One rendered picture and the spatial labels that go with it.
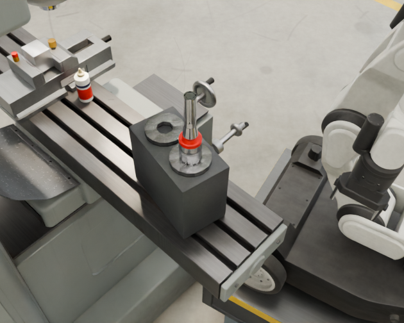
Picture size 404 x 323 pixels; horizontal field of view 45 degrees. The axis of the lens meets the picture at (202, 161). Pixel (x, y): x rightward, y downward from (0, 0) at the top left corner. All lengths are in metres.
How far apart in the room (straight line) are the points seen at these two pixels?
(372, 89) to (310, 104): 1.65
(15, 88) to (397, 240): 1.14
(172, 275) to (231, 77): 1.39
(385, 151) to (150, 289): 1.16
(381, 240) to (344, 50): 1.93
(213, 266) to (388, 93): 0.56
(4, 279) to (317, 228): 0.94
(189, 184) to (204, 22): 2.44
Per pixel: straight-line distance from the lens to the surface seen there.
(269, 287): 1.63
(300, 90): 2.92
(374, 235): 1.51
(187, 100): 0.89
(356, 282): 1.58
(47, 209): 1.38
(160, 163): 1.03
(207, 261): 1.12
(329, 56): 3.19
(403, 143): 0.99
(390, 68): 1.14
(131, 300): 1.90
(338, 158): 1.33
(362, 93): 1.23
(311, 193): 1.69
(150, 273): 1.94
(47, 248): 1.48
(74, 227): 1.49
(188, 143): 0.97
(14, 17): 1.04
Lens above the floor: 1.93
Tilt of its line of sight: 51 degrees down
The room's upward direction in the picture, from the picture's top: 1 degrees clockwise
